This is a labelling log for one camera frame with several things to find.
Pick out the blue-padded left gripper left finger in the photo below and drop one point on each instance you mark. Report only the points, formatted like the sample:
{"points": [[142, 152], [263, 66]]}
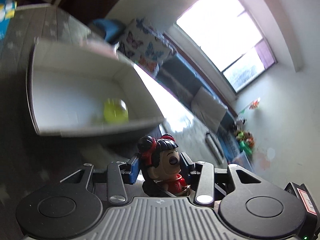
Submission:
{"points": [[121, 179]]}

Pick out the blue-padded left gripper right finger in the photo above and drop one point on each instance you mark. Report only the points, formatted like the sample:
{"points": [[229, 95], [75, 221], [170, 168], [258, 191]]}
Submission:
{"points": [[200, 176]]}

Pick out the black-haired girl doll figurine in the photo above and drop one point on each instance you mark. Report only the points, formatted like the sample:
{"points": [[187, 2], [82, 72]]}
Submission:
{"points": [[160, 164]]}

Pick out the green round toy figure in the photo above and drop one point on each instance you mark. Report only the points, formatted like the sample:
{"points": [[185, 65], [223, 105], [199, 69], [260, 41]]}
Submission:
{"points": [[115, 111]]}

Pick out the clear plastic storage bin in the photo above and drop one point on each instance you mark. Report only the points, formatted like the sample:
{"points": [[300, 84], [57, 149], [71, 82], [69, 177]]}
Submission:
{"points": [[243, 161]]}

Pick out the stuffed toys pile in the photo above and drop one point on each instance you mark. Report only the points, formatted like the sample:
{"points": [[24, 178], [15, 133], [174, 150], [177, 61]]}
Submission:
{"points": [[243, 137]]}

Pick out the grey cushion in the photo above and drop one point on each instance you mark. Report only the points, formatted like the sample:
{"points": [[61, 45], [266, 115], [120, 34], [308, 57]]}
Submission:
{"points": [[208, 109]]}

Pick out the blue sofa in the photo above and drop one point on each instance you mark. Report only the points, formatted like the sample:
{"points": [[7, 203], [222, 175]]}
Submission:
{"points": [[179, 77]]}

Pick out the dark grey cardboard box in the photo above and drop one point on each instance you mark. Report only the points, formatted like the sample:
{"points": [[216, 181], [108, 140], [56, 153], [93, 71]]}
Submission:
{"points": [[67, 86]]}

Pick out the butterfly print pillow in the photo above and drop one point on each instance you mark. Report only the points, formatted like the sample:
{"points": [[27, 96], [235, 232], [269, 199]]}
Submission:
{"points": [[145, 46]]}

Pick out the window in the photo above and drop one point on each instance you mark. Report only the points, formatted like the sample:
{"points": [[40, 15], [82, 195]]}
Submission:
{"points": [[227, 34]]}

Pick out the blue yellow tissue box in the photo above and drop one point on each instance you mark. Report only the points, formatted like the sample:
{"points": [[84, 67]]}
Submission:
{"points": [[7, 12]]}

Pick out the paper flower wall decoration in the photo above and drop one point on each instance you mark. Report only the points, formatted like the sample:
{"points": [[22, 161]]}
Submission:
{"points": [[252, 105]]}

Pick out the black camera box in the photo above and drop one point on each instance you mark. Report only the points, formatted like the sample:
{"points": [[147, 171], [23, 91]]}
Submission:
{"points": [[310, 228]]}

